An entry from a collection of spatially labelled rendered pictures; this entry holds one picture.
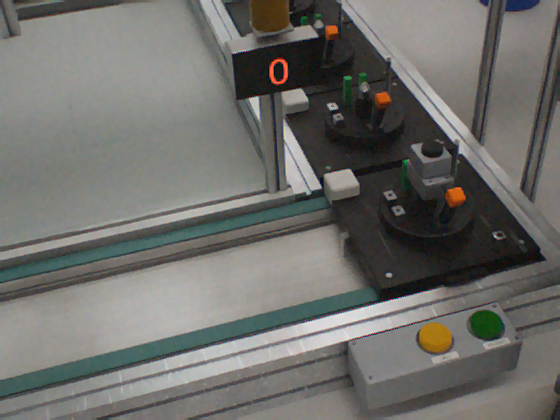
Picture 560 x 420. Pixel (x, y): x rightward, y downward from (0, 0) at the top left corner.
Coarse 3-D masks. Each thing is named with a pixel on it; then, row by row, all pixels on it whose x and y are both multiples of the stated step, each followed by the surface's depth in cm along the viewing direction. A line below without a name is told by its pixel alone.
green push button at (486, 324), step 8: (480, 312) 96; (488, 312) 96; (472, 320) 95; (480, 320) 95; (488, 320) 95; (496, 320) 94; (472, 328) 94; (480, 328) 94; (488, 328) 94; (496, 328) 93; (480, 336) 94; (488, 336) 93
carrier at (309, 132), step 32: (288, 96) 134; (320, 96) 137; (352, 96) 133; (320, 128) 129; (352, 128) 125; (384, 128) 125; (416, 128) 128; (320, 160) 122; (352, 160) 122; (384, 160) 121
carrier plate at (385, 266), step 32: (480, 192) 114; (352, 224) 110; (480, 224) 109; (512, 224) 108; (384, 256) 105; (416, 256) 104; (448, 256) 104; (480, 256) 104; (512, 256) 103; (384, 288) 100; (416, 288) 102
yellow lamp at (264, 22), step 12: (252, 0) 94; (264, 0) 93; (276, 0) 93; (288, 0) 95; (252, 12) 95; (264, 12) 94; (276, 12) 94; (252, 24) 97; (264, 24) 95; (276, 24) 95
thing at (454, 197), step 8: (448, 184) 101; (448, 192) 99; (456, 192) 99; (448, 200) 99; (456, 200) 98; (448, 208) 101; (456, 208) 101; (440, 216) 104; (448, 216) 103; (440, 224) 105
